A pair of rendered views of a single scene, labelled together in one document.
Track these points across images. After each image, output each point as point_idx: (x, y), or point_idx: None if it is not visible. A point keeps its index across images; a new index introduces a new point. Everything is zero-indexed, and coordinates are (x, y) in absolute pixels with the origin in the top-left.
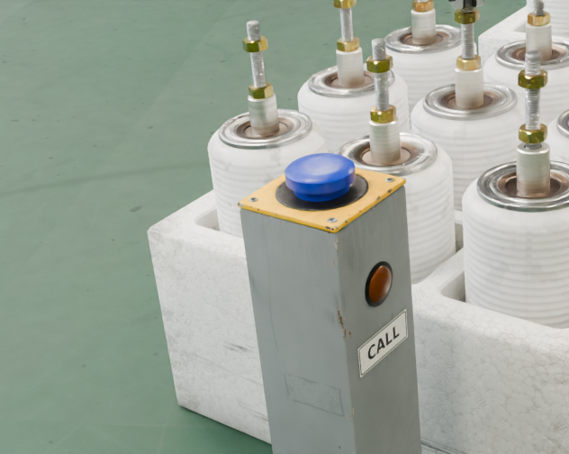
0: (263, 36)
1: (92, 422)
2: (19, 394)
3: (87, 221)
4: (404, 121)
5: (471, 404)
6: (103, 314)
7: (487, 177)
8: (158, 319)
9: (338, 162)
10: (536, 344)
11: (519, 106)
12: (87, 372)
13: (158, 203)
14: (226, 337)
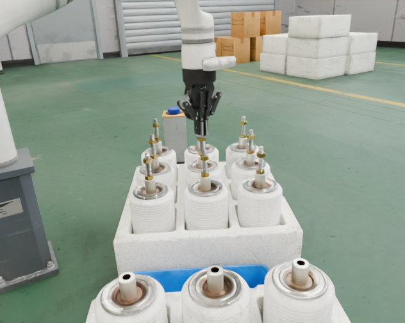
0: (242, 122)
1: None
2: (300, 198)
3: None
4: (232, 178)
5: None
6: (324, 219)
7: (169, 149)
8: (308, 224)
9: (170, 108)
10: None
11: (186, 169)
12: (296, 207)
13: None
14: None
